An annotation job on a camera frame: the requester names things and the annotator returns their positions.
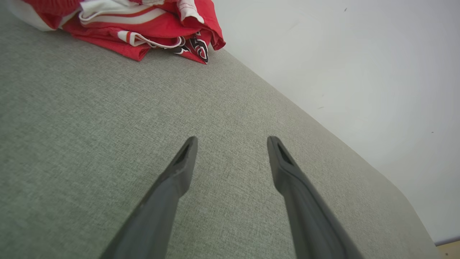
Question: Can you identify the red jersey with black lettering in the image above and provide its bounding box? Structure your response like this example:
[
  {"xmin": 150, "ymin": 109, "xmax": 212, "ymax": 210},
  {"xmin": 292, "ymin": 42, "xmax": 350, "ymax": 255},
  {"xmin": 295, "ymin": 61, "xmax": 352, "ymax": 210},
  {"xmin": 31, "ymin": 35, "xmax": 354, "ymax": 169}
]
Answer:
[{"xmin": 59, "ymin": 0, "xmax": 226, "ymax": 64}]

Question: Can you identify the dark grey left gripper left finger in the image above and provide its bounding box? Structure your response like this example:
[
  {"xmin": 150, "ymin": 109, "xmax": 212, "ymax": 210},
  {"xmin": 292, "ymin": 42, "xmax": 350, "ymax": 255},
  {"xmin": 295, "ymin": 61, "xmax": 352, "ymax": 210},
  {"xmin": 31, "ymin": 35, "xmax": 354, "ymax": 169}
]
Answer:
[{"xmin": 100, "ymin": 136, "xmax": 198, "ymax": 259}]

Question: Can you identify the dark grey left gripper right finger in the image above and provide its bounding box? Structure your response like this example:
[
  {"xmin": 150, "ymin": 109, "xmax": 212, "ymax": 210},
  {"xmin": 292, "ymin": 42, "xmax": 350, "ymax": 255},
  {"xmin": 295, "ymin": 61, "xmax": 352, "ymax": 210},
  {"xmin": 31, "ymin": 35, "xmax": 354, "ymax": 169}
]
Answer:
[{"xmin": 267, "ymin": 136, "xmax": 365, "ymax": 259}]

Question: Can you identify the grey fabric sofa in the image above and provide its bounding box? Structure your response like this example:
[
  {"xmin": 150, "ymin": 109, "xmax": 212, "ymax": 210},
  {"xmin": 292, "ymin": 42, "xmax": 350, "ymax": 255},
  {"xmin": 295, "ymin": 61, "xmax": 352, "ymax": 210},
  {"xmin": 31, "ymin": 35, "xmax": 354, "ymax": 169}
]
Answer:
[{"xmin": 0, "ymin": 7, "xmax": 442, "ymax": 259}]

